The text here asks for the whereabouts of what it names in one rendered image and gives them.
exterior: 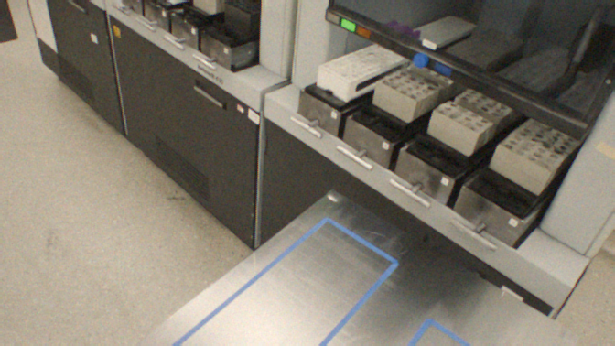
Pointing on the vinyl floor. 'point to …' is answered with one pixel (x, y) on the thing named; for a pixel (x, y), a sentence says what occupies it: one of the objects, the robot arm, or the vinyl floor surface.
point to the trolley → (353, 293)
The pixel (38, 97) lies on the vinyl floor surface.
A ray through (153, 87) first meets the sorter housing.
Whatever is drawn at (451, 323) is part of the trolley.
